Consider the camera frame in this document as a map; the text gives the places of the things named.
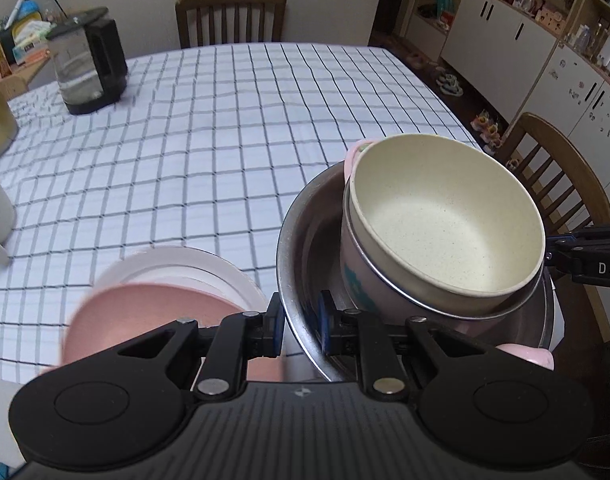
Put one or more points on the white pen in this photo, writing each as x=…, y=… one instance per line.
x=16, y=7

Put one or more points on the wooden chair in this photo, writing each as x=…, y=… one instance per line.
x=560, y=155
x=230, y=2

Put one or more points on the cream bowl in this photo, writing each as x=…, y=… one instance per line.
x=435, y=230

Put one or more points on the gold thermos flask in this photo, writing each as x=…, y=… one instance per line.
x=0, y=120

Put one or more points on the white and wood wall cabinet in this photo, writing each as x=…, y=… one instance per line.
x=510, y=25

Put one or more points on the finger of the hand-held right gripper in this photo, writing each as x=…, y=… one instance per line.
x=557, y=252

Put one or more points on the tissue box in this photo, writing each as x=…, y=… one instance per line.
x=32, y=42

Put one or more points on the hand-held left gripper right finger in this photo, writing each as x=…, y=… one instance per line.
x=326, y=327

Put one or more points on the grey sandals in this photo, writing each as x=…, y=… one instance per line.
x=450, y=85

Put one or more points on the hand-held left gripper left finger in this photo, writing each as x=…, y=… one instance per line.
x=276, y=327

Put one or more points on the large white plate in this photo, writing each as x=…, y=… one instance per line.
x=245, y=290

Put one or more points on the stainless steel bowl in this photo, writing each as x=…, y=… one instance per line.
x=305, y=260

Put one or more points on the pink bear-shaped plate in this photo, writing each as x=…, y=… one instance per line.
x=135, y=320

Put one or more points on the yellow child shoes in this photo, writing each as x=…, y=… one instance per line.
x=487, y=130

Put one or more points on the wooden side cabinet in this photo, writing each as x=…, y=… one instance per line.
x=20, y=80

